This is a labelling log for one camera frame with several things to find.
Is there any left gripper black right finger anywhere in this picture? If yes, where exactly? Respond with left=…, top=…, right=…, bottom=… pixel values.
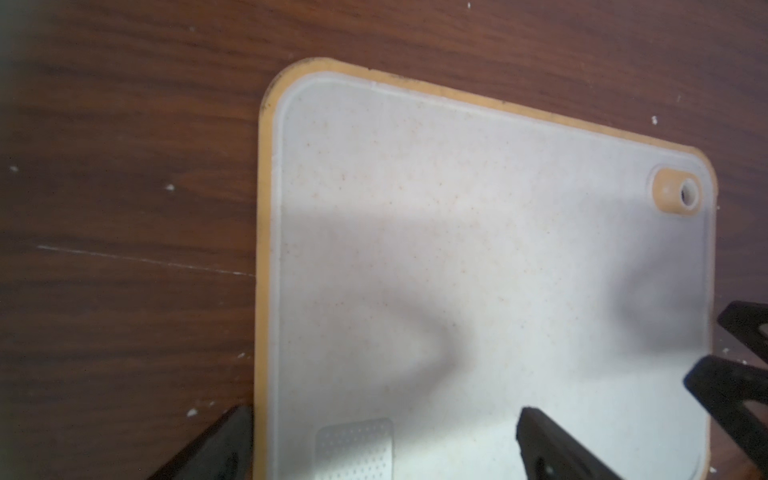
left=516, top=407, right=620, bottom=480

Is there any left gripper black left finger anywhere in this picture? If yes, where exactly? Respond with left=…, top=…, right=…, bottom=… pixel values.
left=149, top=405, right=253, bottom=480

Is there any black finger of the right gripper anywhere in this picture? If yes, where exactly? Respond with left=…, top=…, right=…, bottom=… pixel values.
left=683, top=355, right=767, bottom=474
left=717, top=301, right=767, bottom=363

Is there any white cutting board orange rim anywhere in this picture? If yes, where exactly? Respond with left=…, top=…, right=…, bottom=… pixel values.
left=253, top=58, right=719, bottom=479

